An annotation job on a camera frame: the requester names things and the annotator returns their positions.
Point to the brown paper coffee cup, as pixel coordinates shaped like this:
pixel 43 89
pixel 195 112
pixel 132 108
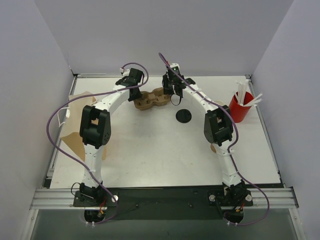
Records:
pixel 212 147

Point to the red straw holder cup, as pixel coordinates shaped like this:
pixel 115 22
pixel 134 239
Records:
pixel 238 112

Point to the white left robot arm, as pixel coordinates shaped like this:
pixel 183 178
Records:
pixel 95 131

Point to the brown paper bag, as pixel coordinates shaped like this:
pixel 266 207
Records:
pixel 71 126

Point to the black plastic lid stack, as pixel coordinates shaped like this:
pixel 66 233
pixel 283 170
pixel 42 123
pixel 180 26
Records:
pixel 183 116

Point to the white wrapped straws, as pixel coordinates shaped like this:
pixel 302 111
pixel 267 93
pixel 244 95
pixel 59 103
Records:
pixel 241 93

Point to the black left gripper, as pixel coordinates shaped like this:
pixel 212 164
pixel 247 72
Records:
pixel 135 90

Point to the brown pulp cup carrier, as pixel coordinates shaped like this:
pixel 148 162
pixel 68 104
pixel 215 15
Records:
pixel 148 99

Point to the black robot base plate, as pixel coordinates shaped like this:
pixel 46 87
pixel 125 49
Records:
pixel 137 208

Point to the aluminium rail frame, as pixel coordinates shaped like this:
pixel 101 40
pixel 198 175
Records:
pixel 63 199

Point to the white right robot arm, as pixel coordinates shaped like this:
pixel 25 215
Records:
pixel 218 128

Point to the stacked brown paper cups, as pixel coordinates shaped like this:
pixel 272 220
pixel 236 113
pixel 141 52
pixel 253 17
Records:
pixel 219 103

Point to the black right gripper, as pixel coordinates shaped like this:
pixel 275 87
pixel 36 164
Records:
pixel 172 86

